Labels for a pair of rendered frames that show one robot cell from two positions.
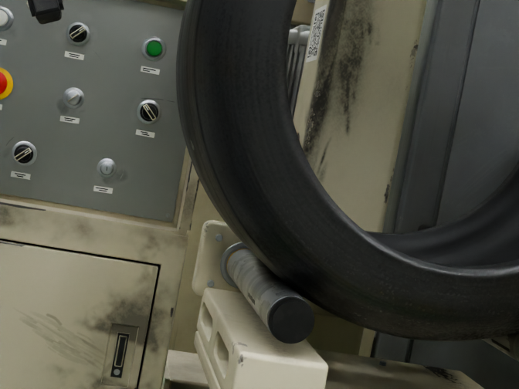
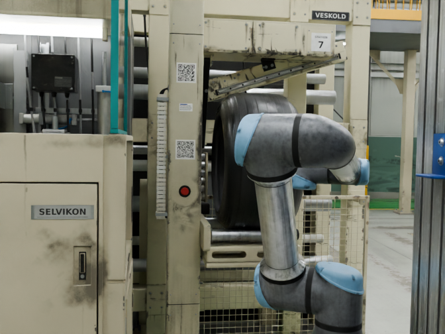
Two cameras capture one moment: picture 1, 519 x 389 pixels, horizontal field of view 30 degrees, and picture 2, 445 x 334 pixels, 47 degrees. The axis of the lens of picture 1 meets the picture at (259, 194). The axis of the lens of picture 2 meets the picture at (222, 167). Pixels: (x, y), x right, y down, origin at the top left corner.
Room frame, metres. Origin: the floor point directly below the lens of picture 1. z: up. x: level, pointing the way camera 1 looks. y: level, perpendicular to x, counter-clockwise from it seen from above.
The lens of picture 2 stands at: (1.17, 1.90, 1.26)
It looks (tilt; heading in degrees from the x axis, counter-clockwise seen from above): 3 degrees down; 271
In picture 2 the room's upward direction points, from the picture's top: 1 degrees clockwise
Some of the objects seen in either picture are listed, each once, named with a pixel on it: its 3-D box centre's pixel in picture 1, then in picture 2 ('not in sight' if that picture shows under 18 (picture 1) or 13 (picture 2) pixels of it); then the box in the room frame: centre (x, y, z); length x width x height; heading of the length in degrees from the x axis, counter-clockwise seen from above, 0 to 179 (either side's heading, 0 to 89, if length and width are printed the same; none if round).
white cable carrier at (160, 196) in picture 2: not in sight; (162, 156); (1.43, -0.06, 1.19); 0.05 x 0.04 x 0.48; 99
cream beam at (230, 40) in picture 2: not in sight; (263, 42); (1.03, -0.47, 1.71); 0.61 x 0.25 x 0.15; 9
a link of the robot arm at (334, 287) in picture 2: not in sight; (336, 291); (0.90, 0.64, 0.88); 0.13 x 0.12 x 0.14; 161
